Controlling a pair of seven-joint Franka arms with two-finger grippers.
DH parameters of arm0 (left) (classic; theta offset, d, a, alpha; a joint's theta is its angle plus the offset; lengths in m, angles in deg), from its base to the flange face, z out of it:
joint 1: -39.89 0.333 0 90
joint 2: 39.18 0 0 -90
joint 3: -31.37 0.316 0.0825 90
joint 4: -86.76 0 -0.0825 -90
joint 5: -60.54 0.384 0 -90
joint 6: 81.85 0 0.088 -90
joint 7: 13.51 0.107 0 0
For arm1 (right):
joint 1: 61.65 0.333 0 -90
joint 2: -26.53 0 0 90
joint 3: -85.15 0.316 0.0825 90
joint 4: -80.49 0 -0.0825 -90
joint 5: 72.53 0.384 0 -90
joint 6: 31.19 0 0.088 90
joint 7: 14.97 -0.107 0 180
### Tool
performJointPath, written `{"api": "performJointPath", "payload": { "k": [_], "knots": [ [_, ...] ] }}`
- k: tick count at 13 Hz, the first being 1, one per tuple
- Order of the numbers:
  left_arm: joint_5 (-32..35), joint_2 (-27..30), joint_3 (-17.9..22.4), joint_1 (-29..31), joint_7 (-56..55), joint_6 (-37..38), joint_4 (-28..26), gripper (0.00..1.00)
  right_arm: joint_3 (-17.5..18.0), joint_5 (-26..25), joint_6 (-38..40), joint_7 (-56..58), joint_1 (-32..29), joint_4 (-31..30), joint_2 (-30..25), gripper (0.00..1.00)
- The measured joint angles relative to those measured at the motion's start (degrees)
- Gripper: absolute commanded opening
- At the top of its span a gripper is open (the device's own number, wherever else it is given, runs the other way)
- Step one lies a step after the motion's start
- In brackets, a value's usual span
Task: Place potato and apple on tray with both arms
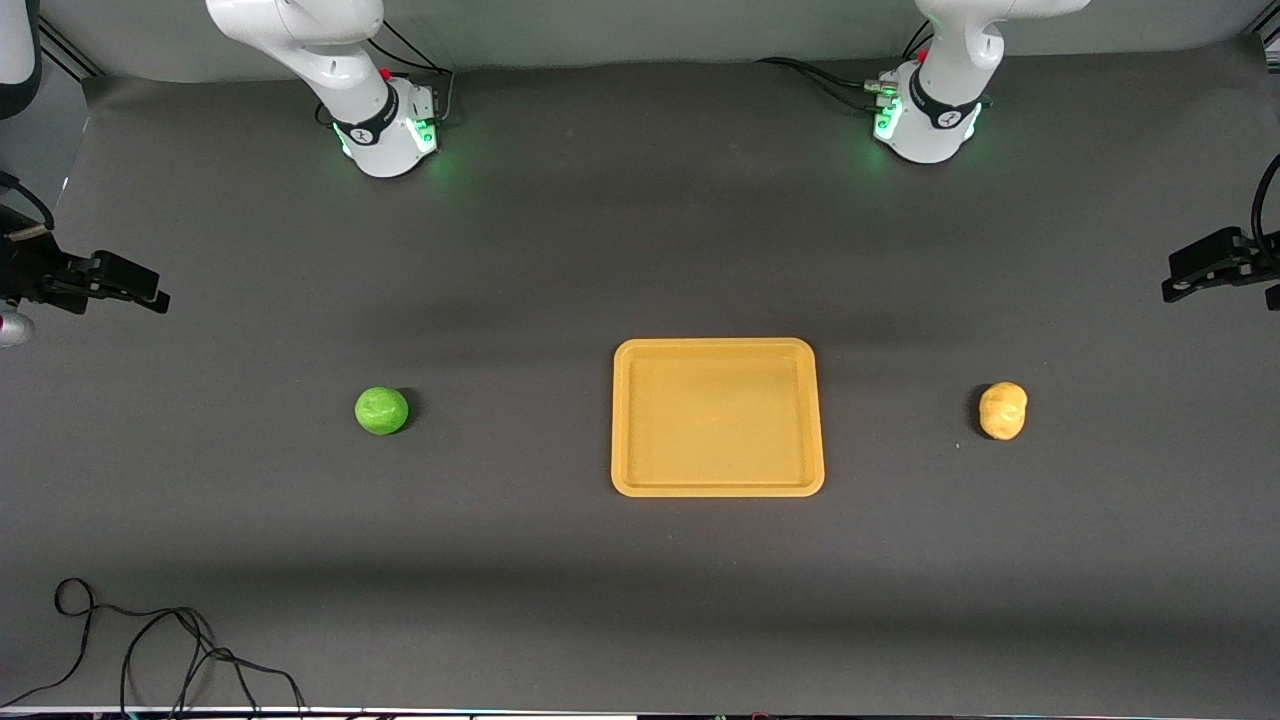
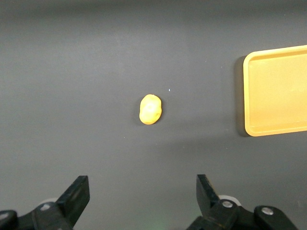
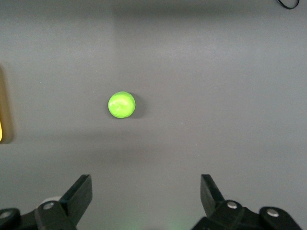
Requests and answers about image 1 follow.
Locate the yellow potato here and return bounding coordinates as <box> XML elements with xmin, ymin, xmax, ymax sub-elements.
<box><xmin>978</xmin><ymin>381</ymin><xmax>1030</xmax><ymax>442</ymax></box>

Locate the green apple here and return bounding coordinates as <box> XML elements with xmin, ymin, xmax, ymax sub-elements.
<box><xmin>354</xmin><ymin>386</ymin><xmax>411</xmax><ymax>437</ymax></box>

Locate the yellow plastic tray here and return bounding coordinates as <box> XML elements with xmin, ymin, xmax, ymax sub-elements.
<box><xmin>611</xmin><ymin>338</ymin><xmax>826</xmax><ymax>498</ymax></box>

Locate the dark grey table mat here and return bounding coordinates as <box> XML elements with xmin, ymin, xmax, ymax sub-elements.
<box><xmin>0</xmin><ymin>40</ymin><xmax>1280</xmax><ymax>713</ymax></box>

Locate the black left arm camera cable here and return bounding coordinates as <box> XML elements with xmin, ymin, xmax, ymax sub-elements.
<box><xmin>1249</xmin><ymin>150</ymin><xmax>1280</xmax><ymax>263</ymax></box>

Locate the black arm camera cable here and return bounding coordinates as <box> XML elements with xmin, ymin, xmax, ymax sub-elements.
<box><xmin>1249</xmin><ymin>150</ymin><xmax>1280</xmax><ymax>263</ymax></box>
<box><xmin>0</xmin><ymin>170</ymin><xmax>57</xmax><ymax>233</ymax></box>

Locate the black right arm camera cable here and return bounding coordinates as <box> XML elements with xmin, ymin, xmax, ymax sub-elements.
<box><xmin>0</xmin><ymin>170</ymin><xmax>57</xmax><ymax>233</ymax></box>

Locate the loose black cable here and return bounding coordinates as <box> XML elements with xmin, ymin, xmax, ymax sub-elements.
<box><xmin>0</xmin><ymin>578</ymin><xmax>306</xmax><ymax>713</ymax></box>

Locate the black right arm base cable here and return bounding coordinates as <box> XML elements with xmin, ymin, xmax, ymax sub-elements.
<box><xmin>315</xmin><ymin>18</ymin><xmax>457</xmax><ymax>131</ymax></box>

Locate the black arm base cable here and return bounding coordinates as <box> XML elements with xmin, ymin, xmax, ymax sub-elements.
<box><xmin>755</xmin><ymin>20</ymin><xmax>936</xmax><ymax>113</ymax></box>
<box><xmin>315</xmin><ymin>18</ymin><xmax>457</xmax><ymax>131</ymax></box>

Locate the black left arm base cable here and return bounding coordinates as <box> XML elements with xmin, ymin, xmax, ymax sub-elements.
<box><xmin>755</xmin><ymin>20</ymin><xmax>936</xmax><ymax>113</ymax></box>

